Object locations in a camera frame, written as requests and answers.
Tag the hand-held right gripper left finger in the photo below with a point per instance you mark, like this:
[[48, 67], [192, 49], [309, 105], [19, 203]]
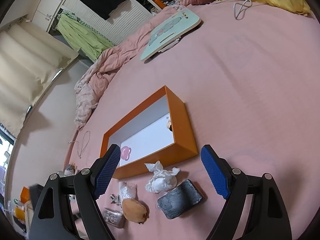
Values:
[[107, 172]]

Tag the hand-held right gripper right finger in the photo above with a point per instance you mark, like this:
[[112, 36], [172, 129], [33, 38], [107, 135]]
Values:
[[215, 172]]

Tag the small chrome metal piece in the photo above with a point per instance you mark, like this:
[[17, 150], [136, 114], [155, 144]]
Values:
[[115, 198]]

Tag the small pink plastic item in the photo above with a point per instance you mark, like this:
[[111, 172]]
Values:
[[125, 153]]

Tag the clear bubble wrap bag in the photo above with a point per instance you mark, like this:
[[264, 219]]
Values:
[[128, 191]]

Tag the dark grey pouch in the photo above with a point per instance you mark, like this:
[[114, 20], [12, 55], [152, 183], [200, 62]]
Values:
[[180, 201]]

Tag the brown snack packet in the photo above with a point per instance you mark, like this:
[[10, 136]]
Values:
[[113, 217]]

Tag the tan plush toy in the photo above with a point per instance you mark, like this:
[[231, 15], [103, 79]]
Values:
[[133, 210]]

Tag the orange cardboard box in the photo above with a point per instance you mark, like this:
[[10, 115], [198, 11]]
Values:
[[182, 135]]

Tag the white tissue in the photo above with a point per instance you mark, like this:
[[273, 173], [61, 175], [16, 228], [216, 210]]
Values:
[[160, 181]]

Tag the small doll figurine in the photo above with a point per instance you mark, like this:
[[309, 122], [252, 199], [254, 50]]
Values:
[[169, 124]]

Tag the small plush toy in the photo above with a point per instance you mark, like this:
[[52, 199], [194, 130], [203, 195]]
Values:
[[70, 170]]

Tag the small orange carton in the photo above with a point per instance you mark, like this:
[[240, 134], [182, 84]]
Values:
[[25, 195]]

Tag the pink bed sheet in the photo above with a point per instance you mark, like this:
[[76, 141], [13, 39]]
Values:
[[250, 92]]

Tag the orange drink bottle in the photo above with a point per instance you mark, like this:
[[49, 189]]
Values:
[[18, 211]]

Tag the pink crumpled duvet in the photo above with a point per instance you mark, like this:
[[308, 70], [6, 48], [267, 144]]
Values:
[[117, 55]]

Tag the cream curtain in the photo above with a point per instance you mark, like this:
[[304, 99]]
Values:
[[22, 62]]

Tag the green cloth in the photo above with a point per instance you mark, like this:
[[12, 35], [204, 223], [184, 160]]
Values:
[[82, 35]]

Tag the mint green lap desk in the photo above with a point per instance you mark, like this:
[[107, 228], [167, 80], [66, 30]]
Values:
[[170, 32]]

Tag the white radiator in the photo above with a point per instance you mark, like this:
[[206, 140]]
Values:
[[135, 12]]

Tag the white cabinet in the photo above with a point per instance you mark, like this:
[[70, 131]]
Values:
[[50, 0]]

